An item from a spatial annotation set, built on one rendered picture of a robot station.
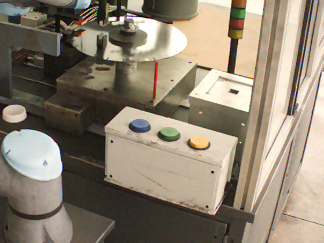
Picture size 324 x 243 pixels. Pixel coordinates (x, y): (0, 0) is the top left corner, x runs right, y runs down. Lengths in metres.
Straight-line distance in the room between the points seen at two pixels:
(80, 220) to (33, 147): 0.25
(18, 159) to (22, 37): 0.60
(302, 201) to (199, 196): 1.42
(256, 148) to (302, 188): 1.52
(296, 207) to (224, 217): 1.26
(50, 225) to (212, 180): 0.36
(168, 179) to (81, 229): 0.23
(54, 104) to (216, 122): 0.43
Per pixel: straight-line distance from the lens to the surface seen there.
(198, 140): 1.27
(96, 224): 1.27
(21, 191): 1.11
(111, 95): 1.55
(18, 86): 1.81
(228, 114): 1.45
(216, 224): 1.42
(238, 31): 1.65
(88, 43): 1.60
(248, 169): 1.29
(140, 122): 1.31
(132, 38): 1.61
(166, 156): 1.28
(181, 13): 2.33
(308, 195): 2.73
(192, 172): 1.27
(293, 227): 2.53
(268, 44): 1.15
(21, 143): 1.11
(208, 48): 2.12
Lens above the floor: 1.58
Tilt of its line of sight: 31 degrees down
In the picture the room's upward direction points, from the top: 5 degrees clockwise
